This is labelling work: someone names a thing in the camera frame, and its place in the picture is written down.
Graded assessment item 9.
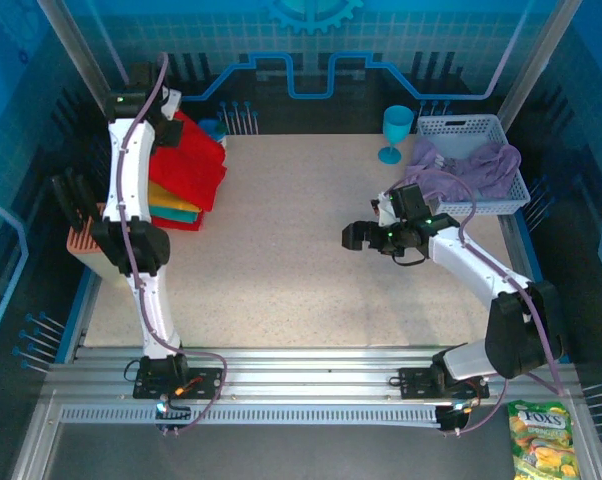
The red t-shirt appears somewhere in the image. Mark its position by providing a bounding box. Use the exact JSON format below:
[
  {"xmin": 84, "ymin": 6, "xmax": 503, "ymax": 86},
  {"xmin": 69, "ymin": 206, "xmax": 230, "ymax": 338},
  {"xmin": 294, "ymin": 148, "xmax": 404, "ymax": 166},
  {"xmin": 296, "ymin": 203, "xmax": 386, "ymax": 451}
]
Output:
[
  {"xmin": 153, "ymin": 214, "xmax": 206, "ymax": 234},
  {"xmin": 148, "ymin": 109, "xmax": 229, "ymax": 216}
]

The blue and white cup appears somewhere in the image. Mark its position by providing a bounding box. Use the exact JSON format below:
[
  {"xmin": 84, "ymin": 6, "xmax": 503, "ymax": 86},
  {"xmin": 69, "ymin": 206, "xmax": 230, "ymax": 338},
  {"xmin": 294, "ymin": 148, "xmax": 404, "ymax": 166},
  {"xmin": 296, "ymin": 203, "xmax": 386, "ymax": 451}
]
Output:
[{"xmin": 196, "ymin": 117, "xmax": 229, "ymax": 147}]

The purple t-shirt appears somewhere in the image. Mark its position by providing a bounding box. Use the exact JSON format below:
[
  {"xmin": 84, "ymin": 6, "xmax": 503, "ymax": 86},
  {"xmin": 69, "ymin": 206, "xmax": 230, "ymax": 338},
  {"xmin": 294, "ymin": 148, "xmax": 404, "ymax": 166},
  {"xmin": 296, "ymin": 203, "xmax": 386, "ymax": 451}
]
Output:
[{"xmin": 404, "ymin": 137, "xmax": 523, "ymax": 201}]

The blue plastic goblet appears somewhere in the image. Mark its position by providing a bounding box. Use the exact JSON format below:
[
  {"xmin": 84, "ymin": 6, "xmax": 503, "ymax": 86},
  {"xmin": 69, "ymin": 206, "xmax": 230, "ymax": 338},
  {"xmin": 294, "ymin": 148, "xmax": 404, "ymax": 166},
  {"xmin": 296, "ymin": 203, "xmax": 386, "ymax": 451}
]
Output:
[{"xmin": 378, "ymin": 104, "xmax": 415, "ymax": 166}]

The white plastic basket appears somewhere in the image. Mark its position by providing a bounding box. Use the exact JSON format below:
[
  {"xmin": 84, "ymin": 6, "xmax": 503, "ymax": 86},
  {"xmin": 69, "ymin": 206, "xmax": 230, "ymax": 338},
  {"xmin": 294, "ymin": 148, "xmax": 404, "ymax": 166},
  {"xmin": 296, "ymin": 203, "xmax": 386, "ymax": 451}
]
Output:
[{"xmin": 416, "ymin": 113, "xmax": 532, "ymax": 217}]

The yellow folded t-shirt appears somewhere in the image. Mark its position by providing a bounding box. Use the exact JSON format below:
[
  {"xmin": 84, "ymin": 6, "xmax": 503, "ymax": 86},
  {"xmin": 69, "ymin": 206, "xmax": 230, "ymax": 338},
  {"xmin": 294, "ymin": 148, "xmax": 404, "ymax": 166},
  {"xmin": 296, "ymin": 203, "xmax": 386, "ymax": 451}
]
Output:
[{"xmin": 147, "ymin": 179, "xmax": 203, "ymax": 214}]

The teal folded t-shirt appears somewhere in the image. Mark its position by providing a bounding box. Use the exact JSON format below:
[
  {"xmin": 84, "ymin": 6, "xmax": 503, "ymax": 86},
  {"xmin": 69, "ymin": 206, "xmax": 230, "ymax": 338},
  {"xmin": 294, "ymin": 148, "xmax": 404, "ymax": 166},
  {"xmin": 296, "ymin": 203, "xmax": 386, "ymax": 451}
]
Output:
[{"xmin": 150, "ymin": 202, "xmax": 203, "ymax": 225}]

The green candy bag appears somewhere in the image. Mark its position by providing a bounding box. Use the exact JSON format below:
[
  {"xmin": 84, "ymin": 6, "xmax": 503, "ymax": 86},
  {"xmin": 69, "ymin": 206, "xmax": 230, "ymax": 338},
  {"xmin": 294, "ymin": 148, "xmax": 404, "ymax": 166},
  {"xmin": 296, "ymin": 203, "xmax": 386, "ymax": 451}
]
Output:
[{"xmin": 506, "ymin": 399, "xmax": 578, "ymax": 480}]

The aluminium frame post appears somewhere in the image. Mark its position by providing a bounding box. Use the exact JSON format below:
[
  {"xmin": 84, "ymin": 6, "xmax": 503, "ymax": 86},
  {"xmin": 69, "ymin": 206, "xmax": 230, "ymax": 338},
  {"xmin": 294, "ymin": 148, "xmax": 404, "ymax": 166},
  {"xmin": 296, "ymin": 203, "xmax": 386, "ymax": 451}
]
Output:
[
  {"xmin": 495, "ymin": 0, "xmax": 585, "ymax": 141},
  {"xmin": 36, "ymin": 0, "xmax": 127, "ymax": 121}
]

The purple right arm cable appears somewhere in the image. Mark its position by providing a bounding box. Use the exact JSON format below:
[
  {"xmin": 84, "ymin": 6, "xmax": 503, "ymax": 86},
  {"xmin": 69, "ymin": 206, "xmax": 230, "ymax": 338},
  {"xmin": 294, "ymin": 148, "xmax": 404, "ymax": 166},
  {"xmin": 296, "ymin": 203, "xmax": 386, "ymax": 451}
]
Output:
[{"xmin": 385, "ymin": 168, "xmax": 566, "ymax": 436}]

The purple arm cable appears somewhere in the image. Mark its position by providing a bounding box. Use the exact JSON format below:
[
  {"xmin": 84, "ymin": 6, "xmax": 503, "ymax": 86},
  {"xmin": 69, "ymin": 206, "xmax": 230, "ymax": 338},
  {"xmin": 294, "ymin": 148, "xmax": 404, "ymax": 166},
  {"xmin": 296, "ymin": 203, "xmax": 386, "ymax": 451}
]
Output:
[
  {"xmin": 385, "ymin": 168, "xmax": 566, "ymax": 436},
  {"xmin": 118, "ymin": 51, "xmax": 230, "ymax": 436}
]

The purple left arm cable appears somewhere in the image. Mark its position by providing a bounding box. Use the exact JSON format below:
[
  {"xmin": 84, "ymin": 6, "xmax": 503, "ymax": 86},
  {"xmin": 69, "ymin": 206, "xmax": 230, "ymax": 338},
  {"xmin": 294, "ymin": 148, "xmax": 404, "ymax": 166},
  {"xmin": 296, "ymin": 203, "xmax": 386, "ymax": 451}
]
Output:
[{"xmin": 118, "ymin": 51, "xmax": 230, "ymax": 436}]

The aluminium rail frame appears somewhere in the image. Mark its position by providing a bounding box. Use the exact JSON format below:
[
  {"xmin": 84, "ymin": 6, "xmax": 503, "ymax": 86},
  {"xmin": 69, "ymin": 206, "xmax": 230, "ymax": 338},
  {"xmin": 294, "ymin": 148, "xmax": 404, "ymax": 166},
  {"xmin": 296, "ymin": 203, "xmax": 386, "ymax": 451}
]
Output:
[{"xmin": 10, "ymin": 344, "xmax": 602, "ymax": 480}]

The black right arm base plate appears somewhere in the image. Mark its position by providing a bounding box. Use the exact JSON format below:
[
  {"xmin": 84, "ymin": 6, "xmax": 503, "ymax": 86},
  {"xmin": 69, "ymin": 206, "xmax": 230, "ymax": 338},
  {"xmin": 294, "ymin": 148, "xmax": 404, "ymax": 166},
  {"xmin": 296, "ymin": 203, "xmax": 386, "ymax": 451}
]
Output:
[{"xmin": 398, "ymin": 366, "xmax": 490, "ymax": 401}]

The white slotted cable duct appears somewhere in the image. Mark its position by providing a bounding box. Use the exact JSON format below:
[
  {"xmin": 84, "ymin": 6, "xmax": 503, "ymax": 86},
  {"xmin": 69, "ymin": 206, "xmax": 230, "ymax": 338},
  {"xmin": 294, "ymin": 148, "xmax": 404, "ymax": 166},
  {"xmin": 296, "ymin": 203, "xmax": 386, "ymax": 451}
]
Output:
[{"xmin": 60, "ymin": 403, "xmax": 445, "ymax": 429}]

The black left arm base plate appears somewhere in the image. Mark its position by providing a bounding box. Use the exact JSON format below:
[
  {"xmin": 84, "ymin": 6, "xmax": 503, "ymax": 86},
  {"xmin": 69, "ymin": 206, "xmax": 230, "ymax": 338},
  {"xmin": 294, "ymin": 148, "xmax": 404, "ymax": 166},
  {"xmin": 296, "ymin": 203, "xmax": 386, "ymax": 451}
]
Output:
[{"xmin": 132, "ymin": 366, "xmax": 226, "ymax": 401}]

